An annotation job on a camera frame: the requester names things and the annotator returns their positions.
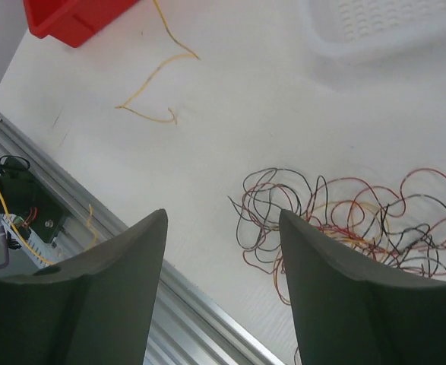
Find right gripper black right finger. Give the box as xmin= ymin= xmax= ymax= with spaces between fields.
xmin=279 ymin=210 xmax=446 ymax=364

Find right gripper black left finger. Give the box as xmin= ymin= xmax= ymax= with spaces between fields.
xmin=0 ymin=209 xmax=168 ymax=364

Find red yellow black wires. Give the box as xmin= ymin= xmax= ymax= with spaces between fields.
xmin=226 ymin=167 xmax=446 ymax=365

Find yellow wire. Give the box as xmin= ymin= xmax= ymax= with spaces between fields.
xmin=115 ymin=0 xmax=201 ymax=125

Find white perforated plastic basket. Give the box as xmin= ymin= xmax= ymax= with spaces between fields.
xmin=298 ymin=0 xmax=446 ymax=64

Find red plastic tray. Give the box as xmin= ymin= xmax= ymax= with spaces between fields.
xmin=23 ymin=0 xmax=137 ymax=48

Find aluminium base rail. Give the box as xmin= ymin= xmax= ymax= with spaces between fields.
xmin=0 ymin=116 xmax=279 ymax=364

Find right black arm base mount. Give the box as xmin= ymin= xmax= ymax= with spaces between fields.
xmin=0 ymin=155 xmax=69 ymax=244

